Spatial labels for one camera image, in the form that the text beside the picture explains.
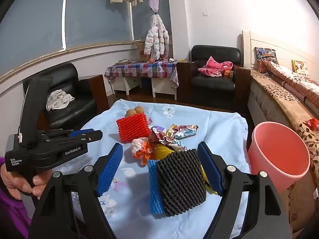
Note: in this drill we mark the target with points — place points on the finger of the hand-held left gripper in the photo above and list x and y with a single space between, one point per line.
92 137
79 132

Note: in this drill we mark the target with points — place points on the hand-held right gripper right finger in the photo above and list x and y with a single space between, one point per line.
210 166

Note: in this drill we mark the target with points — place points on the person's left forearm purple sleeve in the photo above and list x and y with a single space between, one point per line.
12 219

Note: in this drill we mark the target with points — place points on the blue foam net sleeve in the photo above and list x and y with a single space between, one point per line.
154 191

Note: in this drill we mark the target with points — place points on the small orange box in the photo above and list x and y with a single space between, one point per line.
228 73

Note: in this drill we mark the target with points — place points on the pink plastic bucket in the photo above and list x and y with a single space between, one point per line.
264 159

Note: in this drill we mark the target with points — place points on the pastel puffer jacket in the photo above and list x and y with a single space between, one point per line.
155 39

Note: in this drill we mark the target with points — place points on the red snack packet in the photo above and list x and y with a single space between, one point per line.
312 124

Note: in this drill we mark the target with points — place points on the pink garment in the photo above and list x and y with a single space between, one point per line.
214 66

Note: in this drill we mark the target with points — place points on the crumpled colourful paper ball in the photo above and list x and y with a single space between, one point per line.
157 133

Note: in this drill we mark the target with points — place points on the yellow foam net sleeve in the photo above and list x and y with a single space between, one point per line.
162 154

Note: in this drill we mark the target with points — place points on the white desk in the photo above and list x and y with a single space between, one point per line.
162 88

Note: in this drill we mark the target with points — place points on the red dotted quilt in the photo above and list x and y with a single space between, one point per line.
299 84

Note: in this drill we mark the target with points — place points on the red foam net sleeve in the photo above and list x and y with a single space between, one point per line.
133 128

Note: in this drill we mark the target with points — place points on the yellow flowered pillow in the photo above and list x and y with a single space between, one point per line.
301 68

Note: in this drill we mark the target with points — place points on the orange white wrapper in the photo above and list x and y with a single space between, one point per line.
140 149

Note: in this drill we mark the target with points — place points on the brown floral blanket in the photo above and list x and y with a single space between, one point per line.
281 104

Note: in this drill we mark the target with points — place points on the bed with brown blanket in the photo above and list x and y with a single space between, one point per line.
249 44

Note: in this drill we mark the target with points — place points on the black foam net sleeve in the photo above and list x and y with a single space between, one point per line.
179 181

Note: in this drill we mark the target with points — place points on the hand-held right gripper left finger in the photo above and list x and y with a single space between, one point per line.
111 170

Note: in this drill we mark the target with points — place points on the colourful printed pillow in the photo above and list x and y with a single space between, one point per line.
265 53

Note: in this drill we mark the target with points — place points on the black leather armchair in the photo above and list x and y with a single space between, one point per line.
74 109
214 84

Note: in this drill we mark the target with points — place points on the light purple hanging hat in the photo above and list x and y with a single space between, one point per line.
155 1

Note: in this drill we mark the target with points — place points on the person's left hand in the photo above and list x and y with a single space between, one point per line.
17 181

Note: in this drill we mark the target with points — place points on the white patterned cloth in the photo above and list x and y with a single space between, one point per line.
58 99

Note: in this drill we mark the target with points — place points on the brown walnut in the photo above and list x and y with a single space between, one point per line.
130 112
139 110

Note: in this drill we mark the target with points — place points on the printed paper sheet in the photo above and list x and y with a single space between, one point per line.
182 130

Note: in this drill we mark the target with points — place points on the light blue floral tablecloth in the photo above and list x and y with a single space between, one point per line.
199 119

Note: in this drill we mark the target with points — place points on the large curved window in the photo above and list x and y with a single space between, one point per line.
37 25

